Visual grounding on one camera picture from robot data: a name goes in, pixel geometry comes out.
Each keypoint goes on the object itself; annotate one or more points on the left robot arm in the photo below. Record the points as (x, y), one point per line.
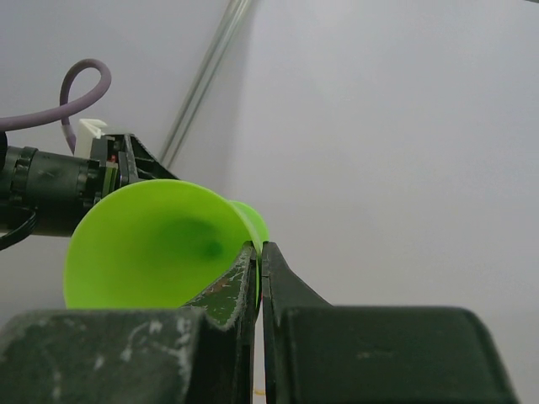
(48, 194)

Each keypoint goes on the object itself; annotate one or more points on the green wine glass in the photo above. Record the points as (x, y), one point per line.
(156, 244)

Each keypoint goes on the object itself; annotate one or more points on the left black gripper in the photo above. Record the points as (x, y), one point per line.
(123, 160)

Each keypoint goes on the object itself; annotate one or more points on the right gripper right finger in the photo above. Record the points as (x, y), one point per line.
(315, 352)

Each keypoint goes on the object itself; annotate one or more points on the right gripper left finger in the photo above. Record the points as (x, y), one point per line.
(201, 352)

